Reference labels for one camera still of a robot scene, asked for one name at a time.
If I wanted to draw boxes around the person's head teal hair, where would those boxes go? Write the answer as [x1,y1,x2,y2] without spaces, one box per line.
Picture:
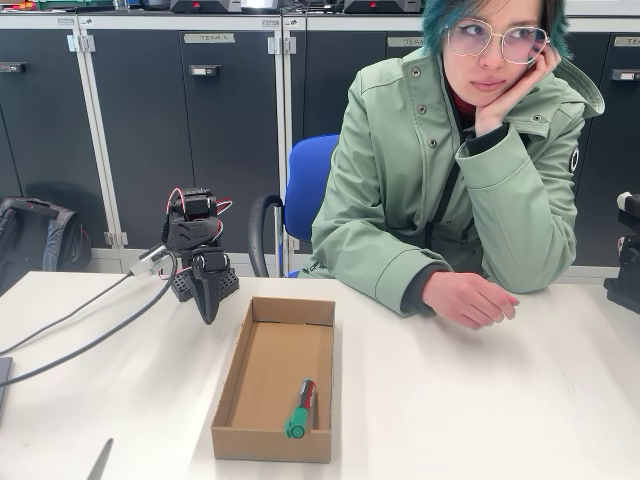
[419,0,574,109]

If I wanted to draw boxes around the thick grey camera cable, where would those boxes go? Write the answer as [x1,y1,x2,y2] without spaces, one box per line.
[0,249,179,389]

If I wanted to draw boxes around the person's left hand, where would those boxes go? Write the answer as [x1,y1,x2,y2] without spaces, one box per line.
[474,40,554,137]

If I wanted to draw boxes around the dark grey cabinet door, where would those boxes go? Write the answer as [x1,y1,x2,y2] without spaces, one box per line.
[79,28,282,255]
[0,28,110,251]
[289,30,426,254]
[562,32,640,269]

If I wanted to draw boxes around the gold rimmed glasses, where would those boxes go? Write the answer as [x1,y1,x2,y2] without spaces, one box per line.
[446,19,551,65]

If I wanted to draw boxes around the brown cardboard box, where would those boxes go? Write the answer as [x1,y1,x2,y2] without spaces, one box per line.
[210,296,336,464]

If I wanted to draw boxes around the person's green jacket torso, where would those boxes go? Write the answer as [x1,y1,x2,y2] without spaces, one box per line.
[299,47,606,319]

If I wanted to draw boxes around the person's left forearm green sleeve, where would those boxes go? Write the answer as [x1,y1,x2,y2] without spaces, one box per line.
[454,122,576,294]

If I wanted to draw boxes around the person's right hand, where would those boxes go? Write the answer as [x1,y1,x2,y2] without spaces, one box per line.
[433,272,521,330]

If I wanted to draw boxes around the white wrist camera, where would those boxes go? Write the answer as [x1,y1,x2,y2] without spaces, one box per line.
[138,243,167,269]

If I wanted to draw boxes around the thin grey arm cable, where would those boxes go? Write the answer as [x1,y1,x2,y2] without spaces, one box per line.
[0,263,153,357]

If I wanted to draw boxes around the red white servo wire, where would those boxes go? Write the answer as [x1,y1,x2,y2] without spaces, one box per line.
[166,187,235,241]

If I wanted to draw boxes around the grey USB hub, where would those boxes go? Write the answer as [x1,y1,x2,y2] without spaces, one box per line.
[0,356,14,427]

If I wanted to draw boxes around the green plastic crate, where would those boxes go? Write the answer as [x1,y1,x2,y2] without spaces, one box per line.
[37,0,117,11]

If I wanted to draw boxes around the grey scissors tip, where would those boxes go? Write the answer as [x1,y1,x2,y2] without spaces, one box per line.
[86,438,115,480]

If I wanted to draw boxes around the dark grey backpack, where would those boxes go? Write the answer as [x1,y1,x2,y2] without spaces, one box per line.
[0,196,93,296]

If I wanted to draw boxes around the black device red logo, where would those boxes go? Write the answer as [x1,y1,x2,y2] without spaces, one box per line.
[343,0,423,15]
[169,0,245,14]

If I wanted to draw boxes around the green capped black marker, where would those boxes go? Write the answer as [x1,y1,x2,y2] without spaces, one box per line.
[284,378,318,441]

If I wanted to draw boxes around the blue office chair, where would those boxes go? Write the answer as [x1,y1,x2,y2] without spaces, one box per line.
[248,133,342,280]

